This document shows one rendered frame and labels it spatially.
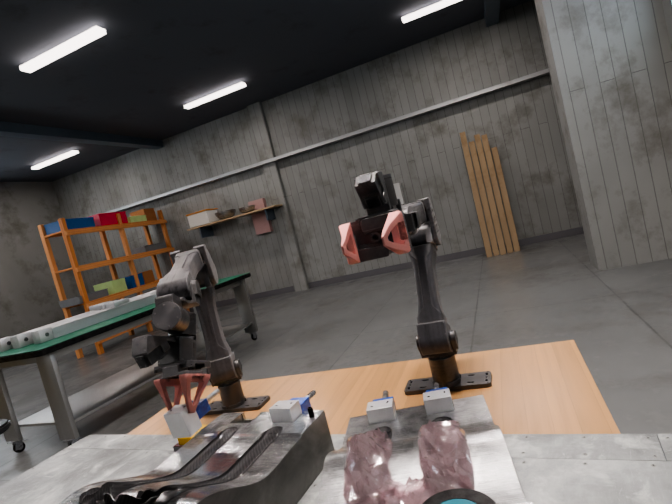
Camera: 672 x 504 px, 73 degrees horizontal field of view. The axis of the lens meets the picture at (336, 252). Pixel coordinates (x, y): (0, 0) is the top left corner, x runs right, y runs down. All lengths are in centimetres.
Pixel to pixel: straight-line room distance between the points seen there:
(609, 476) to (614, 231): 489
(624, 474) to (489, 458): 21
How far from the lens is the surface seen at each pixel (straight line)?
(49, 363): 409
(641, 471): 81
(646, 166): 563
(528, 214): 836
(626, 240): 564
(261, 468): 81
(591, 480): 79
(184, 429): 99
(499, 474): 66
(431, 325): 105
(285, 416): 92
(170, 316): 94
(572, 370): 113
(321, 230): 896
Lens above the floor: 124
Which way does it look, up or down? 4 degrees down
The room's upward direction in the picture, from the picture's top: 14 degrees counter-clockwise
